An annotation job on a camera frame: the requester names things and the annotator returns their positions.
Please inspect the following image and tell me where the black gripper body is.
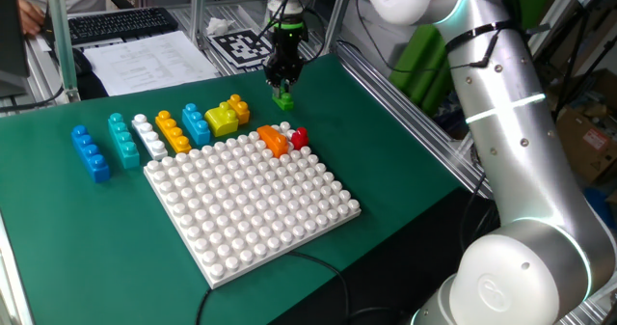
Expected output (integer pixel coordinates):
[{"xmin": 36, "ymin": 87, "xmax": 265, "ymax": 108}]
[{"xmin": 263, "ymin": 27, "xmax": 308, "ymax": 89}]

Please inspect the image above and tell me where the green two-stud block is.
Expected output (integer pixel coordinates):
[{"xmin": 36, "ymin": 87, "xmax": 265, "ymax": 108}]
[{"xmin": 272, "ymin": 91, "xmax": 295, "ymax": 112}]

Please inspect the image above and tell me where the orange curved block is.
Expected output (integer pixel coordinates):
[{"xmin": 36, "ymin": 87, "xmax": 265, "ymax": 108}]
[{"xmin": 255, "ymin": 124, "xmax": 290, "ymax": 159}]

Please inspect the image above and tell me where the red single-stud block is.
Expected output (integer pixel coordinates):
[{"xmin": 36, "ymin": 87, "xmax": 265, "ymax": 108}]
[{"xmin": 290, "ymin": 126, "xmax": 309, "ymax": 151}]

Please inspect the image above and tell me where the person's hand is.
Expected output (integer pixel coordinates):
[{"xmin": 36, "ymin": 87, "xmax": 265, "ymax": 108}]
[{"xmin": 17, "ymin": 0, "xmax": 45, "ymax": 36}]

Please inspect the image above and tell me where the yellow two-stud block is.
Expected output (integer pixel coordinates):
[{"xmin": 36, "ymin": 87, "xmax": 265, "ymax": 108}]
[{"xmin": 226, "ymin": 94, "xmax": 252, "ymax": 125}]

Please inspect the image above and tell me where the black white marker board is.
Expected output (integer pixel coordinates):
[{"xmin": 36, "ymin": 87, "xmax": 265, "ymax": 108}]
[{"xmin": 206, "ymin": 27, "xmax": 283, "ymax": 69}]

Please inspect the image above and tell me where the lime yellow large block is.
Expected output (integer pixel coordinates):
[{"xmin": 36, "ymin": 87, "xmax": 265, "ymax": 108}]
[{"xmin": 203, "ymin": 101, "xmax": 240, "ymax": 138}]

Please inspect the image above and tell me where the white crumpled tissue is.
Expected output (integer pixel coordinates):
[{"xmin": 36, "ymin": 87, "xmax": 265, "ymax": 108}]
[{"xmin": 205, "ymin": 16, "xmax": 236, "ymax": 37}]

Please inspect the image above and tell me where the light blue three-stud block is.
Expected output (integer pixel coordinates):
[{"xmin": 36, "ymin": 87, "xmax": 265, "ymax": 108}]
[{"xmin": 181, "ymin": 102, "xmax": 212, "ymax": 148}]

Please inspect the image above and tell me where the yellow four-stud block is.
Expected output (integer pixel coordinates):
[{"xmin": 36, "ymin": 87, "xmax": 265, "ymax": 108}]
[{"xmin": 154, "ymin": 109, "xmax": 193, "ymax": 155}]

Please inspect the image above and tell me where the white studded baseplate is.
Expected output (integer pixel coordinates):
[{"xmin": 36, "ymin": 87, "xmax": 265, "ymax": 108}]
[{"xmin": 143, "ymin": 121, "xmax": 362, "ymax": 289}]

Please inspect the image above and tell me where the white printed paper sheet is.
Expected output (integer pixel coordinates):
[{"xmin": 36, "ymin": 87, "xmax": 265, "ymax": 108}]
[{"xmin": 82, "ymin": 29, "xmax": 221, "ymax": 97}]

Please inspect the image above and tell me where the green cloth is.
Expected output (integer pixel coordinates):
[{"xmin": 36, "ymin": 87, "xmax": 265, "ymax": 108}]
[{"xmin": 388, "ymin": 0, "xmax": 555, "ymax": 119}]

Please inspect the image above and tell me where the white four-stud block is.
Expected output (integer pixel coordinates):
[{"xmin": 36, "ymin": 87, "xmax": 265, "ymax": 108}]
[{"xmin": 131, "ymin": 113, "xmax": 170, "ymax": 159}]

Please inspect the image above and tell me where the teal four-stud block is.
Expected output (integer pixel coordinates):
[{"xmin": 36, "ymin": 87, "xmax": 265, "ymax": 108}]
[{"xmin": 107, "ymin": 112, "xmax": 142, "ymax": 170}]

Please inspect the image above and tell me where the black keyboard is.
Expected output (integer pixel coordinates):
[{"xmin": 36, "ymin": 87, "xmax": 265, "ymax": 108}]
[{"xmin": 41, "ymin": 6, "xmax": 180, "ymax": 46}]

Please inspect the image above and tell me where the black computer mouse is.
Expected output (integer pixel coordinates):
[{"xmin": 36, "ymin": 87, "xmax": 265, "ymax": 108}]
[{"xmin": 71, "ymin": 47, "xmax": 94, "ymax": 78}]

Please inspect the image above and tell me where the blue four-stud block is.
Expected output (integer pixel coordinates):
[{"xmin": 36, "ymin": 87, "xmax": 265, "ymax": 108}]
[{"xmin": 70, "ymin": 124, "xmax": 112, "ymax": 184}]

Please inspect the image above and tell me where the green table mat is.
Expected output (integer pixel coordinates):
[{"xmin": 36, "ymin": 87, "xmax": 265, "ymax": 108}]
[{"xmin": 0, "ymin": 53, "xmax": 467, "ymax": 325}]

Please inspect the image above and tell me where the black monitor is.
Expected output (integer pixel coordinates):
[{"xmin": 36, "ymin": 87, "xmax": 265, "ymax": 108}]
[{"xmin": 0, "ymin": 0, "xmax": 31, "ymax": 99}]

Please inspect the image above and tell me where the brown cardboard box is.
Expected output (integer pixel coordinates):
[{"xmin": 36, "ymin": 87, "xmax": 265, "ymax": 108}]
[{"xmin": 556, "ymin": 105, "xmax": 617, "ymax": 184}]

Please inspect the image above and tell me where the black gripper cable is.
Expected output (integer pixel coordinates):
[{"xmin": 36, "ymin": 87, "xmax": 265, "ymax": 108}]
[{"xmin": 253, "ymin": 0, "xmax": 329, "ymax": 67}]

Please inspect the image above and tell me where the aluminium vertical post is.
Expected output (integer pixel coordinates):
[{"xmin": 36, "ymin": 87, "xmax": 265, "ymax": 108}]
[
  {"xmin": 188, "ymin": 0, "xmax": 209, "ymax": 46},
  {"xmin": 320, "ymin": 0, "xmax": 351, "ymax": 56},
  {"xmin": 42, "ymin": 0, "xmax": 82, "ymax": 104}
]

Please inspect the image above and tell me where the black camera cable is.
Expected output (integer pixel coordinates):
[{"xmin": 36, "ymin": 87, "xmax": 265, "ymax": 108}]
[{"xmin": 353, "ymin": 0, "xmax": 500, "ymax": 74}]

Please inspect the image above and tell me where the aluminium table frame rail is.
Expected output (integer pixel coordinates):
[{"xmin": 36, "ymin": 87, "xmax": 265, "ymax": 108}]
[
  {"xmin": 0, "ymin": 211, "xmax": 34, "ymax": 325},
  {"xmin": 336, "ymin": 42, "xmax": 493, "ymax": 199}
]

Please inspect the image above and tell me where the black cable on table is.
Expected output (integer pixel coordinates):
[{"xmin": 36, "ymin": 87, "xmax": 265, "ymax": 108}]
[{"xmin": 195, "ymin": 250, "xmax": 411, "ymax": 325}]

